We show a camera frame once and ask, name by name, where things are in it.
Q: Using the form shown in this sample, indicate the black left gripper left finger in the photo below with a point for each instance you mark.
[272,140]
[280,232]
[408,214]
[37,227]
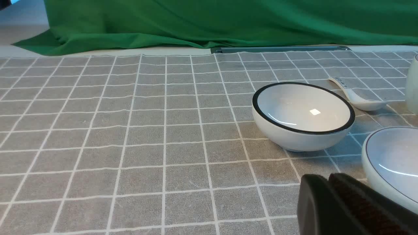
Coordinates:
[320,210]

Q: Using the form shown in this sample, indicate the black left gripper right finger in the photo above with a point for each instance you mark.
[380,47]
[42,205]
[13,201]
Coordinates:
[375,212]

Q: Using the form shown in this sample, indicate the white cup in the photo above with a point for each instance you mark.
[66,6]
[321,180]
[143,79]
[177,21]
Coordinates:
[411,94]

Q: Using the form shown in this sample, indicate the white bowl thin rim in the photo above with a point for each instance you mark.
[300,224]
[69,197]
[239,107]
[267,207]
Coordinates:
[390,162]

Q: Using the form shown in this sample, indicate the white bowl thick black rim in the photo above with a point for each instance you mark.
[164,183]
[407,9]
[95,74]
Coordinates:
[301,117]

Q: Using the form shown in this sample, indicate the small white patterned spoon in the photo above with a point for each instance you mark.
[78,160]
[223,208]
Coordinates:
[357,101]

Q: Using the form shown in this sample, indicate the grey checked tablecloth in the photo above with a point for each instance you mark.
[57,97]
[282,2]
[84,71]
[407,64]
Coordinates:
[166,145]

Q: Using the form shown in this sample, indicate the green backdrop cloth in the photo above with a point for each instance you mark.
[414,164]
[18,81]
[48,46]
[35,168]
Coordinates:
[77,26]

